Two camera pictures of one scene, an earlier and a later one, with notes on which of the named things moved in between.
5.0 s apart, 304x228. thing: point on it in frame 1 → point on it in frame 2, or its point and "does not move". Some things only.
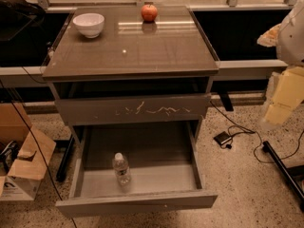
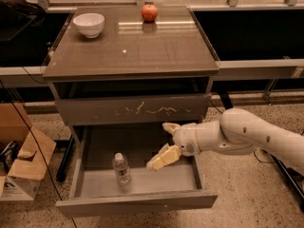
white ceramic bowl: [89, 24] does not move
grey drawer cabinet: [139, 66] does not move
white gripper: [292, 38] → [185, 137]
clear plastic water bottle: [121, 168] does not move
